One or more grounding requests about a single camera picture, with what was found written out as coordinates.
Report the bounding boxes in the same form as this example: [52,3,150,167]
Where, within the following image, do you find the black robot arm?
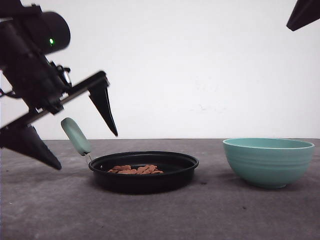
[0,0,118,170]

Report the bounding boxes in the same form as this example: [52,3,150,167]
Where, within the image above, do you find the black frying pan green handle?
[60,117,199,194]

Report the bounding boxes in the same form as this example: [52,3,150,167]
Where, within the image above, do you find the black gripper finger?
[286,0,320,31]

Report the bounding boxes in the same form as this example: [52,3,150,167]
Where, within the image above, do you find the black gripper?
[0,70,118,170]

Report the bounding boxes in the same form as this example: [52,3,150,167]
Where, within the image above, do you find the teal ceramic bowl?
[222,138,315,189]

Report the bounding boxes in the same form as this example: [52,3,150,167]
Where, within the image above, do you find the brown fried beef cubes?
[107,164,164,175]

